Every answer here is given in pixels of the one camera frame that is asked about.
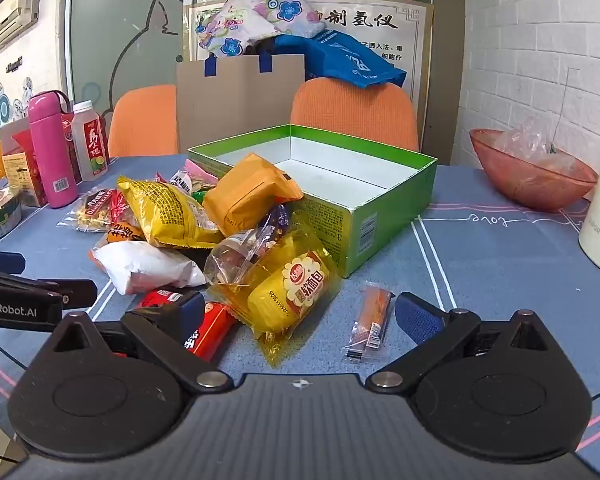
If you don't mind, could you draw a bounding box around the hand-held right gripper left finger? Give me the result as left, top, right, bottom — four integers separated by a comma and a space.
45, 291, 233, 394

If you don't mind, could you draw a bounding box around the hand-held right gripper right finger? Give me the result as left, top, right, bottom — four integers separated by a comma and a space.
366, 291, 561, 394

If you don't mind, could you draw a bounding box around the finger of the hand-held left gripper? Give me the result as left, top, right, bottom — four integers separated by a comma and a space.
0, 268, 99, 309
0, 251, 27, 275

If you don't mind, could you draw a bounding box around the orange sausage stick packet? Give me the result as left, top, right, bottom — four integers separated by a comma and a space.
341, 284, 395, 361

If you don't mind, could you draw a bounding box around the white snack packet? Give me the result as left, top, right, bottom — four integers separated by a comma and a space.
91, 240, 208, 296

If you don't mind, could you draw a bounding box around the clear candy packet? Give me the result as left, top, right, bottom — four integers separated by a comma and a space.
204, 205, 291, 286

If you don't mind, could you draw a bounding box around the yellow clear bread packet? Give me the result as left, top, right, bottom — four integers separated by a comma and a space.
207, 225, 343, 366

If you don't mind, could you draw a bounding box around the green cardboard box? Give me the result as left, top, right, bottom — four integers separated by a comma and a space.
186, 124, 438, 279

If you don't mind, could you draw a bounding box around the yellow chip bag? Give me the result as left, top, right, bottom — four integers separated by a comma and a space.
116, 175, 226, 250

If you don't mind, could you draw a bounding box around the instant noodle bowl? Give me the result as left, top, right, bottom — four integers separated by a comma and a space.
0, 190, 23, 249

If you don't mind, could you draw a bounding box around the orange red snack packet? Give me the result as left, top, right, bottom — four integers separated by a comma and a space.
105, 220, 146, 246

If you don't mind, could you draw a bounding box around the blue tablecloth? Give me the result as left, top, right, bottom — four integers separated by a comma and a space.
0, 152, 600, 461

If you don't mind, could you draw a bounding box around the clear cookie packet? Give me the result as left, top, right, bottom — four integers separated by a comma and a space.
57, 189, 123, 233

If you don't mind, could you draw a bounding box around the orange printed carton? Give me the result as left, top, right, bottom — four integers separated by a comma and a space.
0, 119, 48, 208

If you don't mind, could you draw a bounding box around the red clear date packet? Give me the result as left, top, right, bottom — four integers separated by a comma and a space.
109, 191, 133, 226

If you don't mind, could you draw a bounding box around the pink thermos bottle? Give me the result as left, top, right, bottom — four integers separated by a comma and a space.
27, 90, 79, 209

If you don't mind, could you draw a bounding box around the pink snack packet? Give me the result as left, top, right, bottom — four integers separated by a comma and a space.
155, 157, 221, 201

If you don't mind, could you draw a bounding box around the white juice bottle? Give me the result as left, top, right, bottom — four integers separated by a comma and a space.
71, 100, 110, 182

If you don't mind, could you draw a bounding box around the pink plastic bowl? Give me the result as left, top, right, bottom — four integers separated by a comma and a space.
469, 128, 600, 212

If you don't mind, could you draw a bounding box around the orange chair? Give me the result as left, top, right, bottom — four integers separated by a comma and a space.
290, 78, 420, 152
108, 84, 179, 158

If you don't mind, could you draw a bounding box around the clear plastic bag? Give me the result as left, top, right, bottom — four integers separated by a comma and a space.
495, 116, 556, 158

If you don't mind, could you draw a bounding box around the brown paper bag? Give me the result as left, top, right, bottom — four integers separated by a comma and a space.
176, 54, 307, 153

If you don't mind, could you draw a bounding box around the white air conditioner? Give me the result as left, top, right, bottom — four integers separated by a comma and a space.
0, 0, 42, 61

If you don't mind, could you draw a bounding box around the blue bag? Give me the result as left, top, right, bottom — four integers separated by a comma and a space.
272, 30, 407, 88

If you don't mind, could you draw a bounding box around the grey glass panel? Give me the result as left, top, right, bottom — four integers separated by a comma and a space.
67, 0, 186, 126

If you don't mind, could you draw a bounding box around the framed calligraphy poster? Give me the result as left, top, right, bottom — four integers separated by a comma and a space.
182, 0, 435, 126

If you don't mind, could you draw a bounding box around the floral cloth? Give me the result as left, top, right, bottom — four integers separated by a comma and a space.
195, 0, 326, 58

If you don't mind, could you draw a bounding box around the blue floral wall sticker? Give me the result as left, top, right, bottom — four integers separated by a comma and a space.
0, 77, 33, 136

